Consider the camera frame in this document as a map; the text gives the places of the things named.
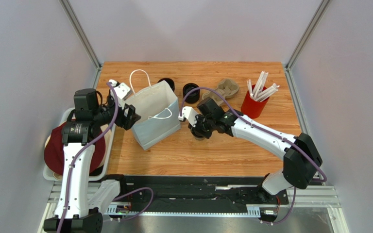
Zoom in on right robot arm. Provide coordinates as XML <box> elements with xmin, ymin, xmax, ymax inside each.
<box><xmin>178</xmin><ymin>98</ymin><xmax>322</xmax><ymax>195</ymax></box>

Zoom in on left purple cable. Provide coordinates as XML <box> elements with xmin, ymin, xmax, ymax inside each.
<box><xmin>55</xmin><ymin>81</ymin><xmax>120</xmax><ymax>233</ymax></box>

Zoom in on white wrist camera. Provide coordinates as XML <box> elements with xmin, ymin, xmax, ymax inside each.
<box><xmin>108</xmin><ymin>79</ymin><xmax>133</xmax><ymax>100</ymax></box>
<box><xmin>178</xmin><ymin>106</ymin><xmax>204</xmax><ymax>128</ymax></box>

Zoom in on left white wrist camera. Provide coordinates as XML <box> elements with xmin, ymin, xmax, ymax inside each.
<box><xmin>108</xmin><ymin>79</ymin><xmax>133</xmax><ymax>100</ymax></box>

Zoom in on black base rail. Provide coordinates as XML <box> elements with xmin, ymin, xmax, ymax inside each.
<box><xmin>89</xmin><ymin>175</ymin><xmax>313</xmax><ymax>218</ymax></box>

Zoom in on red cup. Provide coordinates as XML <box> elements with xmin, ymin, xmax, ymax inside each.
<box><xmin>240</xmin><ymin>90</ymin><xmax>269</xmax><ymax>119</ymax></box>

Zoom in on white wrapped straws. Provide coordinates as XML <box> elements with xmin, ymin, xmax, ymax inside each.
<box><xmin>247</xmin><ymin>71</ymin><xmax>280</xmax><ymax>102</ymax></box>

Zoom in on white paper bag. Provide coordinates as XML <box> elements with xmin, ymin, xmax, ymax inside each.
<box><xmin>125</xmin><ymin>69</ymin><xmax>181</xmax><ymax>150</ymax></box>

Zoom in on separated black cup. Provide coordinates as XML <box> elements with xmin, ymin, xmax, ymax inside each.
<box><xmin>193</xmin><ymin>134</ymin><xmax>206</xmax><ymax>141</ymax></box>

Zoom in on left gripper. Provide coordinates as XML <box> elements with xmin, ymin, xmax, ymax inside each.
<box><xmin>92</xmin><ymin>95</ymin><xmax>140</xmax><ymax>131</ymax></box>

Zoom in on maroon cloth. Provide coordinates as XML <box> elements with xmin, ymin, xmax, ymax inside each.
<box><xmin>44</xmin><ymin>121</ymin><xmax>110</xmax><ymax>176</ymax></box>

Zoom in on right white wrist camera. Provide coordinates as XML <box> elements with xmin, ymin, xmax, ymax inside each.
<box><xmin>178</xmin><ymin>106</ymin><xmax>204</xmax><ymax>128</ymax></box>

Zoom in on beige round plate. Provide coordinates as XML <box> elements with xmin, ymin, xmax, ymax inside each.
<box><xmin>43</xmin><ymin>122</ymin><xmax>111</xmax><ymax>181</ymax></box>

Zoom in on bottom pulp cup carrier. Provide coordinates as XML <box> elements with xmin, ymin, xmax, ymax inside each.
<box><xmin>202</xmin><ymin>79</ymin><xmax>239</xmax><ymax>106</ymax></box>

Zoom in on black lidded coffee cup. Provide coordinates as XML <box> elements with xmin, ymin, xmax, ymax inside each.
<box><xmin>183</xmin><ymin>83</ymin><xmax>200</xmax><ymax>104</ymax></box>

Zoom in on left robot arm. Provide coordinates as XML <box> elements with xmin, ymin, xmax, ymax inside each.
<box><xmin>43</xmin><ymin>85</ymin><xmax>141</xmax><ymax>233</ymax></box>

